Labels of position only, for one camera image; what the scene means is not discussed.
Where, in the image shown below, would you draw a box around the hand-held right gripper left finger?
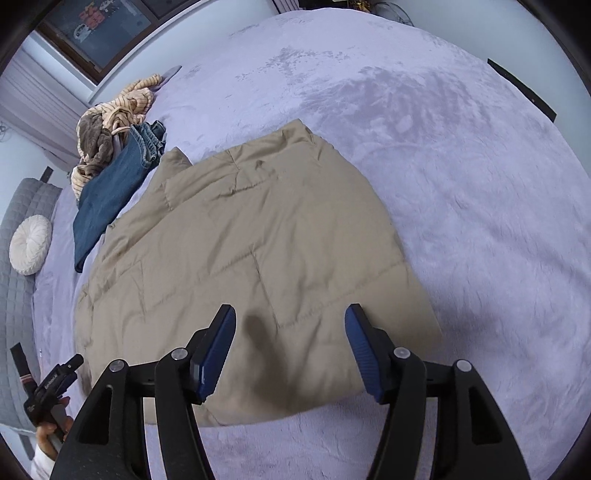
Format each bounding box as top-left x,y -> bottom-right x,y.
50,305 -> 238,480

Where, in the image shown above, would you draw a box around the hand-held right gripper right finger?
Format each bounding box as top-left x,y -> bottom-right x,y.
344,302 -> 541,480

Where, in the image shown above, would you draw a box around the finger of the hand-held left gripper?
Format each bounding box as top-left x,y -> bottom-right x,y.
58,353 -> 86,376

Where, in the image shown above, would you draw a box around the beige puffer jacket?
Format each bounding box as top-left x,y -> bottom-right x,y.
74,119 -> 444,428

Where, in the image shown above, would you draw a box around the person's left forearm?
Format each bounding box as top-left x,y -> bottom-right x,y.
28,440 -> 63,480

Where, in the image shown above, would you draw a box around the pile of striped clothes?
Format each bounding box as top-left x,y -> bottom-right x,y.
69,79 -> 162,199

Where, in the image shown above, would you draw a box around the person's left hand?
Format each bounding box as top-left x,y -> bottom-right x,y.
34,396 -> 75,457

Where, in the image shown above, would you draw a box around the grey quilted headboard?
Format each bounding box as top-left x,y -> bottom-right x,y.
0,178 -> 63,430

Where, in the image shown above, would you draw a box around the round cream cushion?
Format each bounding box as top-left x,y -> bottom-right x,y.
9,215 -> 52,276

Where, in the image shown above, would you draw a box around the folded blue jeans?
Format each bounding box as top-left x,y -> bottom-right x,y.
73,121 -> 167,273

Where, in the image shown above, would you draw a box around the purple plush bed blanket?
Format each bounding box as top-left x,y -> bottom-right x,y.
32,7 -> 591,480

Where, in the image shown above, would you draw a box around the brown plush garment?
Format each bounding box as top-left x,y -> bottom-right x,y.
76,113 -> 116,171

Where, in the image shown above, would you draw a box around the grey curtain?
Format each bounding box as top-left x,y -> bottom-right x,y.
0,46 -> 93,167

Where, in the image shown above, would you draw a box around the electric fan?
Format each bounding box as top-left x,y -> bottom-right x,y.
372,1 -> 411,21

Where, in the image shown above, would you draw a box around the black strap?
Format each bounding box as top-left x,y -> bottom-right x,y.
9,342 -> 34,385

